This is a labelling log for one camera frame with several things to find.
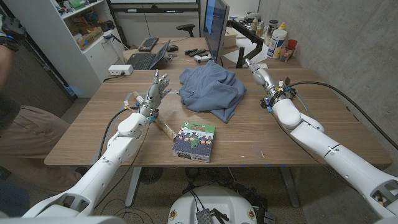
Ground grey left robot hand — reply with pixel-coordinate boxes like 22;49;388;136
138;69;172;121

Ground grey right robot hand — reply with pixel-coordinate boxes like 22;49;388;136
244;58;283;98

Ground person's gloved hand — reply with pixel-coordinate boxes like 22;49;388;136
0;14;27;52

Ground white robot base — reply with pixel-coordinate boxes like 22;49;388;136
167;185;258;224

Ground person's bare forearm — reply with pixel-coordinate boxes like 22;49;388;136
0;45;15;91

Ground blue hoodie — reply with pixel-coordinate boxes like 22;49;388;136
178;60;248;124

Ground cartoon print notebook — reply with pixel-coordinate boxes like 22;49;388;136
172;121;216;164

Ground clear drinking glass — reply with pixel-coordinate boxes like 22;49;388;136
279;45;295;62

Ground clear plastic tube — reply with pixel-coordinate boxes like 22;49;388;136
132;91;178;141

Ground white wipes canister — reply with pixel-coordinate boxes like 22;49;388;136
267;29;287;60

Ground white paper sheets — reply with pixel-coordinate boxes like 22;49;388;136
222;37;270;67

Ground black laptop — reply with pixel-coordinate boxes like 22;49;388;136
126;39;171;70

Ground white power strip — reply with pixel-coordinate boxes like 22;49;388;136
108;63;134;77

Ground red cup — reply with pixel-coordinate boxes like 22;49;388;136
286;39;299;57

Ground wooden desk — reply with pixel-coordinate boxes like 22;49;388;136
123;36;302;70

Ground dark lid jar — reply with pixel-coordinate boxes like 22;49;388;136
264;19;279;46

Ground closed cardboard box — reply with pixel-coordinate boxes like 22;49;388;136
223;27;239;49

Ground black keyboard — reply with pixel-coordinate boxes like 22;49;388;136
138;36;160;52

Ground white game controller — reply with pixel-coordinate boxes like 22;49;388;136
193;53;213;64

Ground white shelf cabinet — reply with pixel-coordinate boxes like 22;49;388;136
2;0;125;99

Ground black computer monitor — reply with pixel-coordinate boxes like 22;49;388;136
202;0;231;64

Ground black office chair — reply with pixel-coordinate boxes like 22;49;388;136
175;24;197;38

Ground open cardboard box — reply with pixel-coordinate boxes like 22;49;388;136
70;26;104;50

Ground black round fan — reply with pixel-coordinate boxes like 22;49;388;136
139;167;164;185

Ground person in beige trousers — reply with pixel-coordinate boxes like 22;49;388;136
0;91;82;194

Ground white robot torso edge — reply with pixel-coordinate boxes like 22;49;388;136
0;215;126;224

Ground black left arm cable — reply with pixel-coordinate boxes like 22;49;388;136
97;106;141;160

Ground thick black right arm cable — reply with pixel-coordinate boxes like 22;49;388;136
270;80;398;150

